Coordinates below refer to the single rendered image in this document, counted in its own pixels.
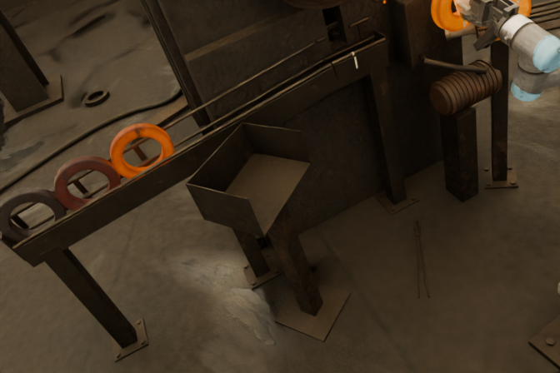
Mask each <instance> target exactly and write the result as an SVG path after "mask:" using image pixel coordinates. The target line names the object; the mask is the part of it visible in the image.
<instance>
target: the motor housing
mask: <svg viewBox="0 0 560 373"><path fill-rule="evenodd" d="M467 66H475V67H488V68H489V69H490V72H489V73H486V74H481V75H477V74H476V73H475V72H459V71H455V72H452V73H450V74H448V75H447V76H445V77H441V78H440V79H438V80H437V81H435V82H434V83H433V84H432V85H431V87H430V92H429V96H430V100H431V102H432V105H433V106H434V108H435V109H436V110H437V111H438V112H439V119H440V128H441V138H442V155H443V165H444V174H445V183H446V189H447V190H448V191H449V192H450V193H452V194H453V195H454V196H455V197H456V198H457V199H458V200H459V201H460V202H464V201H466V200H468V199H470V198H472V197H474V196H476V195H477V194H478V193H479V191H478V145H477V121H476V109H475V108H473V107H471V106H472V105H474V104H476V103H478V102H480V101H482V100H484V99H486V98H488V97H490V96H491V95H494V94H496V93H497V92H498V91H499V90H500V89H501V87H502V85H503V78H502V74H501V73H500V71H499V70H497V69H494V67H493V66H492V62H491V60H489V59H486V58H484V59H479V60H477V61H475V62H472V63H470V64H468V65H467Z"/></svg>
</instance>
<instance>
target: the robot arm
mask: <svg viewBox="0 0 560 373"><path fill-rule="evenodd" d="M453 1H454V4H455V6H456V9H457V12H458V14H459V16H460V17H461V18H462V19H464V20H466V21H467V22H468V23H472V24H474V25H475V26H478V27H489V26H491V27H490V28H489V29H488V30H487V31H486V32H485V33H484V34H483V35H482V36H480V37H479V38H478V40H477V41H476V42H475V43H474V44H473V46H474V47H475V49H476V51H479V50H481V49H484V48H487V47H489V46H490V45H491V44H492V43H493V42H494V41H495V40H496V39H497V38H498V37H499V38H500V40H501V41H503V42H504V43H506V44H507V45H508V46H509V47H510V48H511V49H512V50H514V51H515V52H517V53H518V54H519V58H518V61H517V66H516V70H515V73H514V76H513V77H512V86H511V92H512V94H513V95H514V96H515V98H517V99H519V100H521V101H525V102H530V101H534V100H536V99H538V98H539V97H540V95H541V94H542V93H543V89H546V88H550V87H555V86H559V85H560V40H559V39H558V38H557V37H556V36H554V35H552V34H551V33H549V32H547V31H546V30H544V29H543V28H541V27H539V26H538V25H537V24H536V23H535V22H533V21H531V20H530V19H528V18H527V17H525V16H523V15H522V14H519V13H518V9H519V7H520V6H518V5H517V4H516V3H515V2H513V1H511V0H453Z"/></svg>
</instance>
